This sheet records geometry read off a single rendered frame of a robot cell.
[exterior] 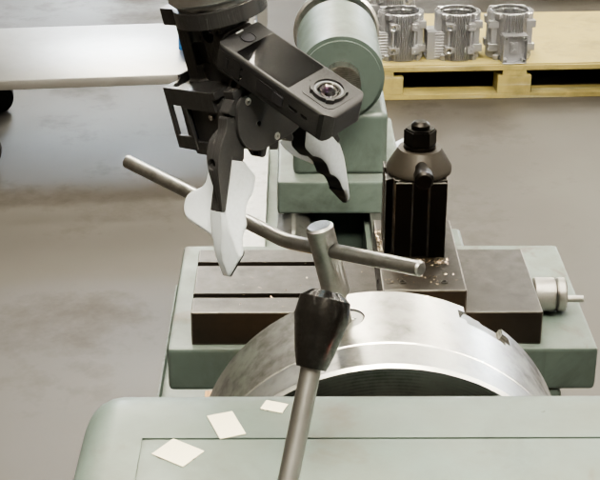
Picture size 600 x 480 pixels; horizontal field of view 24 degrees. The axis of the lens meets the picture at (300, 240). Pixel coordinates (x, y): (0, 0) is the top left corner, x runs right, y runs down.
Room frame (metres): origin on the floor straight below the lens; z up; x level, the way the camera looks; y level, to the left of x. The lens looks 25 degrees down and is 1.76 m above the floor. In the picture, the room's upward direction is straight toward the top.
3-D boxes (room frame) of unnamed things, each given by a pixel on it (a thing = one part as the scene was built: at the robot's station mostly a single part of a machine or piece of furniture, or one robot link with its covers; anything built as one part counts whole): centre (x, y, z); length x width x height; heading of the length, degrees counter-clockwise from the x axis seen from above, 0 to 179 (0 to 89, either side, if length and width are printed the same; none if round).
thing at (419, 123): (1.58, -0.15, 1.17); 0.04 x 0.04 x 0.04
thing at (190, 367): (1.63, -0.10, 0.90); 0.53 x 0.30 x 0.06; 90
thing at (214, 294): (1.58, -0.08, 0.95); 0.43 x 0.18 x 0.04; 90
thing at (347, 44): (2.18, -0.06, 1.01); 0.30 x 0.20 x 0.29; 0
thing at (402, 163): (1.58, -0.15, 1.14); 0.08 x 0.08 x 0.03
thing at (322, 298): (0.70, -0.01, 1.38); 0.04 x 0.03 x 0.05; 0
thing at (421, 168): (1.53, -0.15, 1.14); 0.04 x 0.02 x 0.02; 0
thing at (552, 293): (1.58, -0.33, 0.95); 0.07 x 0.04 x 0.04; 90
